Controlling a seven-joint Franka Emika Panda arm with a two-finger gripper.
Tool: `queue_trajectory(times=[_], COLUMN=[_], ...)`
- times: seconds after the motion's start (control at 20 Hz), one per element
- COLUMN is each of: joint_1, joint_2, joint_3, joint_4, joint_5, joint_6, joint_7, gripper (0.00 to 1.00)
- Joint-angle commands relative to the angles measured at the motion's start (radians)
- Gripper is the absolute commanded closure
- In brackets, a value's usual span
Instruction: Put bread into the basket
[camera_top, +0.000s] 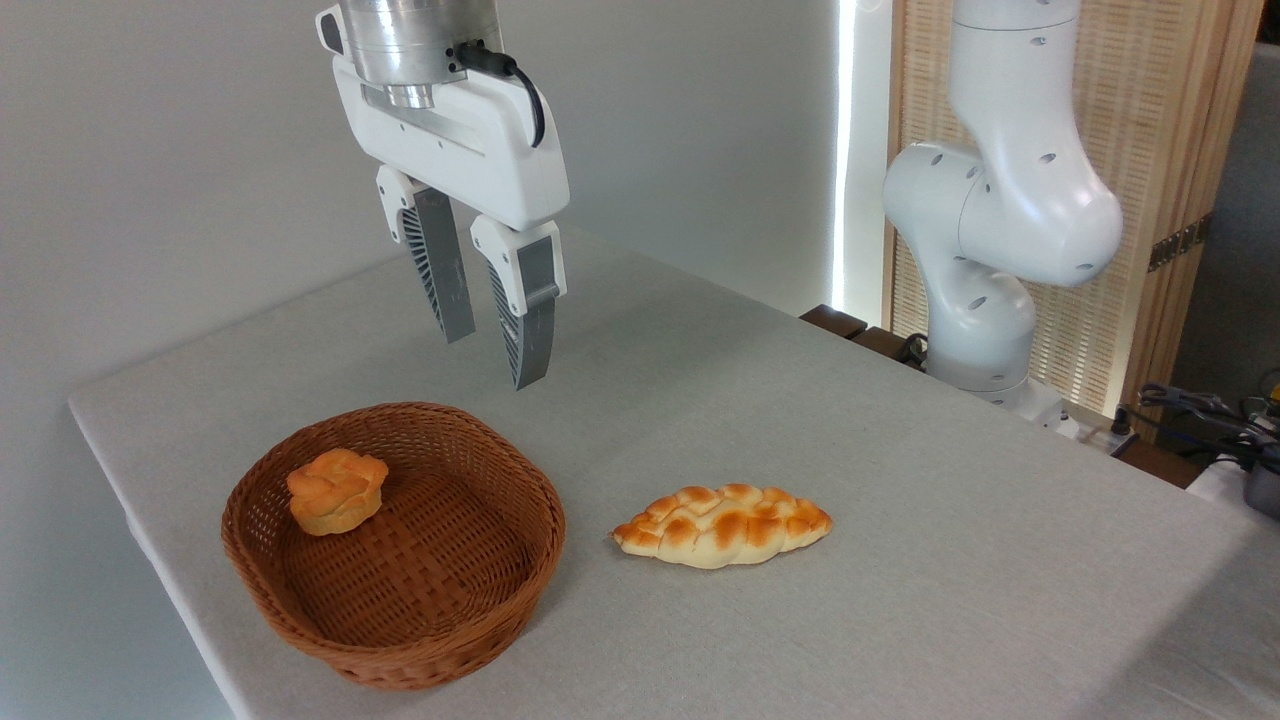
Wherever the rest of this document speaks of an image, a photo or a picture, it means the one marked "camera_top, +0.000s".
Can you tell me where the small round bread roll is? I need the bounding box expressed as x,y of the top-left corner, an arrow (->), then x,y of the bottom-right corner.
286,448 -> 390,537

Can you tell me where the grey tablecloth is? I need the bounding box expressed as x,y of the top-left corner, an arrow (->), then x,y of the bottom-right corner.
68,225 -> 1280,720

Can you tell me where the metal screen hinge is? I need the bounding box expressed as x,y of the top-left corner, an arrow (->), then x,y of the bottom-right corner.
1148,214 -> 1214,273

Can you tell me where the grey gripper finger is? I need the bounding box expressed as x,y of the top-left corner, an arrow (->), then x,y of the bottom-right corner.
470,215 -> 567,391
376,165 -> 477,344

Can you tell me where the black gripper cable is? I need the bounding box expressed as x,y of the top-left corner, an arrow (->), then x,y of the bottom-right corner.
455,40 -> 547,149

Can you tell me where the brown woven wicker basket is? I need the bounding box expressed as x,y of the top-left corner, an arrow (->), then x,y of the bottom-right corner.
221,402 -> 567,691

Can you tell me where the dark brown wooden bench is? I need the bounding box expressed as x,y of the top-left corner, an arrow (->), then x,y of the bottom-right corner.
800,304 -> 931,373

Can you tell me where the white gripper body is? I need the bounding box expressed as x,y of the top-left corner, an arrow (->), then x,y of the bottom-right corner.
316,5 -> 571,233

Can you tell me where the long braided bread loaf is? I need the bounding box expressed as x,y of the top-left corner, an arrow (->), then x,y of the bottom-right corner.
611,483 -> 833,570

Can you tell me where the black cable bundle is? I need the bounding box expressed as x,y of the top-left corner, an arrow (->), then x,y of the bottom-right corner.
1112,382 -> 1280,473

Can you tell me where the wooden slatted folding screen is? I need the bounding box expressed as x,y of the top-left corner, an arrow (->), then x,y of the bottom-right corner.
885,0 -> 1266,421

